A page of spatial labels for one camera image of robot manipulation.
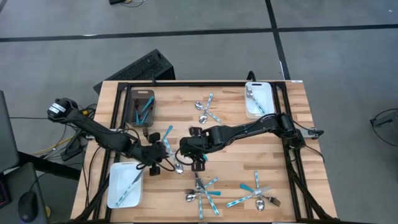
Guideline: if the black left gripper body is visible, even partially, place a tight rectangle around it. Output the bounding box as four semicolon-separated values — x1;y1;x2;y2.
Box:
136;132;162;177

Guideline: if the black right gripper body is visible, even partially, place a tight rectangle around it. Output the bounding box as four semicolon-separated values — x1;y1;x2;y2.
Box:
189;126;216;173

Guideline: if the white plastic bin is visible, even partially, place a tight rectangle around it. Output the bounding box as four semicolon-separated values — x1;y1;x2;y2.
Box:
106;161;144;209
244;81;276;120

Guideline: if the dark grey plastic bin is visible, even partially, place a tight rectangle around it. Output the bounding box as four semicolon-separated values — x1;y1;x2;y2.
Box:
126;89;155;128

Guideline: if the black power strip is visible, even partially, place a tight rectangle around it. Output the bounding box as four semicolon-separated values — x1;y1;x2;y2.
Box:
60;132;83;162

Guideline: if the black stand beam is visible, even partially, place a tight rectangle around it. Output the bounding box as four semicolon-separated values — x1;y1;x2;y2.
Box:
17;151;82;181

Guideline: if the black computer mouse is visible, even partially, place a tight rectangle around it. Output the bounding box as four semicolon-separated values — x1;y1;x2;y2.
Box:
17;190;39;223

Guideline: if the grey monitor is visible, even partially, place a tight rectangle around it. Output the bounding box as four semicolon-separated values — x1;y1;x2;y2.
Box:
0;90;20;174

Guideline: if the black right camera cable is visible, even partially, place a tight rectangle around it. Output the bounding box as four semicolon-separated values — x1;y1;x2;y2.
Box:
175;148;195;166

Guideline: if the black table frame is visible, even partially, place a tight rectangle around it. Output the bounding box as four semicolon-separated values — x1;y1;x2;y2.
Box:
71;80;340;224

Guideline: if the yellow cable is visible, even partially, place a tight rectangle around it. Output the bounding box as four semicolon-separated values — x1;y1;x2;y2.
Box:
32;136;75;156

